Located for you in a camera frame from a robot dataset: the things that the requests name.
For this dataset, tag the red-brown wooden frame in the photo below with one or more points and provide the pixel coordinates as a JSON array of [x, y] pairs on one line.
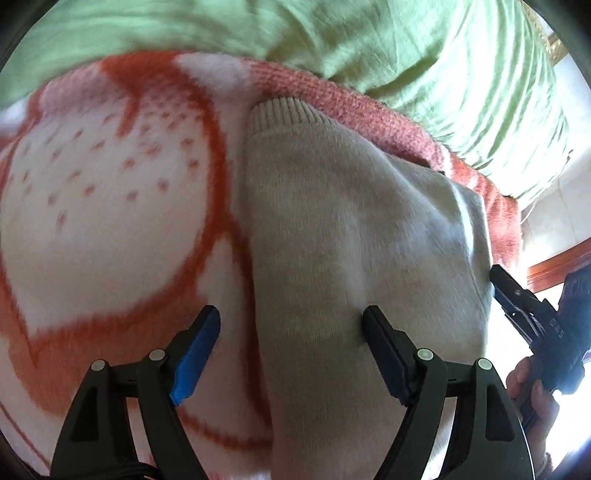
[[554, 267]]

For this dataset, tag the beige knit sweater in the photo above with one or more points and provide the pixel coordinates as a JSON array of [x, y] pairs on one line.
[[351, 277]]

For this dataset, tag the gold picture frame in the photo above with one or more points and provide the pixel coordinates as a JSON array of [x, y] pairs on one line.
[[552, 46]]

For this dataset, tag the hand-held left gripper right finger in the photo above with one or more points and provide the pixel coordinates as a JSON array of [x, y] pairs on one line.
[[388, 357]]

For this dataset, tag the green bed sheet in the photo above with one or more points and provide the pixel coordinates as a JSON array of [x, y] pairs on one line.
[[369, 41]]

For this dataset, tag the orange and white blanket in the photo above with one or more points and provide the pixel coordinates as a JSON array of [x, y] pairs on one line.
[[106, 207]]

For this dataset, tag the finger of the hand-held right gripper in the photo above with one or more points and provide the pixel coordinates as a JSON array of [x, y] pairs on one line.
[[517, 300]]

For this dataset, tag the person's right hand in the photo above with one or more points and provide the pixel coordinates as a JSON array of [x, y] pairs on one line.
[[538, 410]]

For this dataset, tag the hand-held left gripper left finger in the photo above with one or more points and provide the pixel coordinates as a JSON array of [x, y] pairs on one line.
[[196, 355]]

